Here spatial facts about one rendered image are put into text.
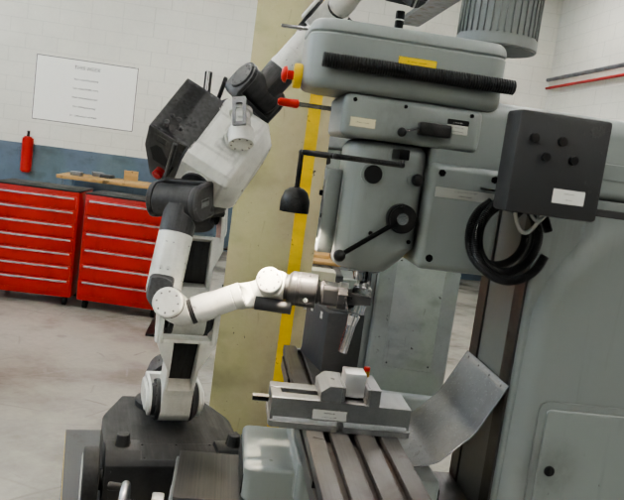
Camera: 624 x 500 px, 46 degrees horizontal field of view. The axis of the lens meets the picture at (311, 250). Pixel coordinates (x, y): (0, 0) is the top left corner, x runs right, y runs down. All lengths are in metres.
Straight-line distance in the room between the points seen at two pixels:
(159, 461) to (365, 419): 0.80
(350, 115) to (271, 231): 1.91
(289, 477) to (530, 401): 0.61
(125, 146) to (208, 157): 8.94
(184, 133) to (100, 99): 8.98
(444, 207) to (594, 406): 0.61
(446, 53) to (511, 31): 0.17
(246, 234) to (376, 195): 1.87
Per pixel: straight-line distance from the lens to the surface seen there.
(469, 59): 1.79
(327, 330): 2.24
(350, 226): 1.77
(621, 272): 1.90
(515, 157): 1.56
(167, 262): 1.90
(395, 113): 1.74
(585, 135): 1.62
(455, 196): 1.78
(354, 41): 1.73
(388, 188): 1.77
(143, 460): 2.39
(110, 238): 6.46
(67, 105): 11.08
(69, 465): 2.79
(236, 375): 3.72
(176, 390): 2.52
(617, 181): 1.95
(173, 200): 1.94
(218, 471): 2.03
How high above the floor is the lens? 1.58
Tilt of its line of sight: 7 degrees down
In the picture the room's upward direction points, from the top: 8 degrees clockwise
